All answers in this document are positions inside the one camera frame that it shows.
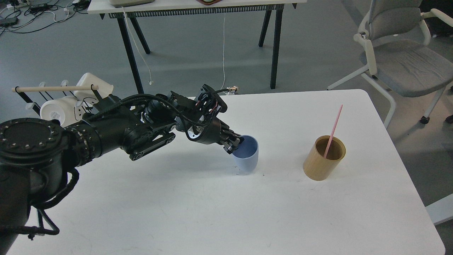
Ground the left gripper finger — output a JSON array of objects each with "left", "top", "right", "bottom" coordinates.
[
  {"left": 223, "top": 139, "right": 242, "bottom": 154},
  {"left": 226, "top": 130, "right": 244, "bottom": 145}
]

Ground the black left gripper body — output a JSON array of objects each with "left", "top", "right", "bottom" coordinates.
[{"left": 187, "top": 117, "right": 231, "bottom": 144}]

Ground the blue plastic cup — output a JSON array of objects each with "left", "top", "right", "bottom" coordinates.
[{"left": 232, "top": 135, "right": 259, "bottom": 175}]

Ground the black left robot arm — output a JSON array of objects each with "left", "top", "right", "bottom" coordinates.
[{"left": 0, "top": 89, "right": 244, "bottom": 255}]

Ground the cream cup on rack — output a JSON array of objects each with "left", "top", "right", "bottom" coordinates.
[{"left": 73, "top": 73, "right": 114, "bottom": 105}]

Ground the white cup on rack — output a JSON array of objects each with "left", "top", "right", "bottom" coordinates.
[{"left": 39, "top": 96, "right": 85, "bottom": 126}]

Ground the bamboo cylinder holder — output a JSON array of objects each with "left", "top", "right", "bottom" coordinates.
[{"left": 303, "top": 135, "right": 346, "bottom": 181}]

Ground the background white desk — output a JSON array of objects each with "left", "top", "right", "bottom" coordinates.
[{"left": 81, "top": 0, "right": 306, "bottom": 96}]

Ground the grey office chair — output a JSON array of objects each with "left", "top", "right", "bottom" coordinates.
[{"left": 327, "top": 0, "right": 453, "bottom": 126}]

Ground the white rope cable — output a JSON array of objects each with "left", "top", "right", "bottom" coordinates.
[{"left": 122, "top": 6, "right": 154, "bottom": 85}]

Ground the white hanging cable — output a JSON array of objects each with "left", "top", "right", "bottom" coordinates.
[{"left": 220, "top": 13, "right": 239, "bottom": 94}]

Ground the black wire cup rack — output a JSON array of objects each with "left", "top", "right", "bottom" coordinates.
[{"left": 12, "top": 84, "right": 107, "bottom": 117}]

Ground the floor cable bundle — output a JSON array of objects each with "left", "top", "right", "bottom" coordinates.
[{"left": 0, "top": 0, "right": 91, "bottom": 34}]

